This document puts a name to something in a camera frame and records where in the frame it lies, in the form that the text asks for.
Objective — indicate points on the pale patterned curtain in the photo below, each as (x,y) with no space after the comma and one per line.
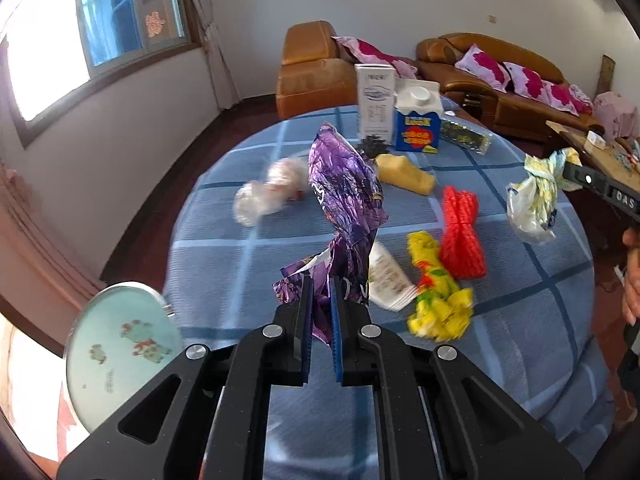
(215,50)

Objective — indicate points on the black mesh net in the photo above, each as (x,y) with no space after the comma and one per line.
(372,146)

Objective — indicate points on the white milk carton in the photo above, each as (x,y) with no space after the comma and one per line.
(375,105)

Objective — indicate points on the mint green lidded bin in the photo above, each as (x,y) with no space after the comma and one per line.
(120,360)

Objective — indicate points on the yellow wrapper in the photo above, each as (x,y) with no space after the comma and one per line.
(437,300)

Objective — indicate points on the yellow sponge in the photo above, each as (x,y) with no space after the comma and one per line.
(405,175)

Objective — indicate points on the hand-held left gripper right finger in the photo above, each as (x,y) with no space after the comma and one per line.
(339,345)

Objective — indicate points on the person's right hand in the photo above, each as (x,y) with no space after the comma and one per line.
(632,280)

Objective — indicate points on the small white box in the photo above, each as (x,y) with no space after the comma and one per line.
(596,138)

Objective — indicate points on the purple foil wrapper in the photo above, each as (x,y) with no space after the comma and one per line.
(345,195)

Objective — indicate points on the green seaweed packet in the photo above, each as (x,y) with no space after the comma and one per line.
(465,135)

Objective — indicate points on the red mesh net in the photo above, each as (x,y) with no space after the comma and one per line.
(462,235)

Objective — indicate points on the pink window sticker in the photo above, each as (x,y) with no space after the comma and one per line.
(155,24)

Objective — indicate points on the brown leather chaise sofa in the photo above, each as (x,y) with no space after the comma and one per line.
(310,85)

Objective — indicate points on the clear plastic bag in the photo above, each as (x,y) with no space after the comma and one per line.
(270,190)

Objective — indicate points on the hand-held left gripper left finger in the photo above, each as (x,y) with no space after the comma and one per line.
(300,345)

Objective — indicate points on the blue plaid tablecloth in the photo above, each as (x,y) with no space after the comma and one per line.
(525,340)

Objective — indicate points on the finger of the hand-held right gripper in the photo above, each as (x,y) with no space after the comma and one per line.
(585,177)

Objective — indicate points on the white paper packet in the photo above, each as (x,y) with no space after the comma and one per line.
(392,280)

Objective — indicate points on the wooden framed window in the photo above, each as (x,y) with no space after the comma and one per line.
(100,5)

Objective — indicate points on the wooden coffee table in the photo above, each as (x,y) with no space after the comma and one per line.
(580,141)

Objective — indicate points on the yellow and white plastic bag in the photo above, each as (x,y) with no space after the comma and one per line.
(530,205)

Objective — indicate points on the wooden plank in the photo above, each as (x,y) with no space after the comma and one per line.
(607,75)

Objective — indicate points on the blue carton with white cap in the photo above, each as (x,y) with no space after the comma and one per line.
(417,135)

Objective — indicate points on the pink cloth bundle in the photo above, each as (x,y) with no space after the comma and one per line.
(616,115)

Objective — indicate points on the pink floral pillow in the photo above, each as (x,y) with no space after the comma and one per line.
(525,80)
(557,95)
(370,52)
(482,67)
(580,100)

